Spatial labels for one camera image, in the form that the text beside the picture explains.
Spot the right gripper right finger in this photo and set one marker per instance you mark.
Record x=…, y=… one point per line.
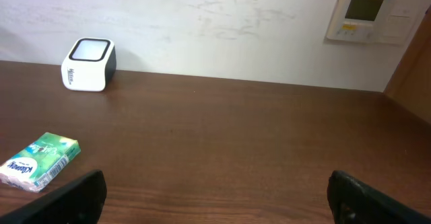
x=352, y=201

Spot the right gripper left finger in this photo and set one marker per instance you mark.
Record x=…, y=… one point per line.
x=78, y=202

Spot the green tissue pack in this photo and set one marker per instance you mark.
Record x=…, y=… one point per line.
x=34, y=167

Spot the white barcode scanner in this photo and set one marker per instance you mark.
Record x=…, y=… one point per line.
x=90, y=65

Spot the wall thermostat control panel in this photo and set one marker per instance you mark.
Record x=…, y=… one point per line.
x=372, y=21

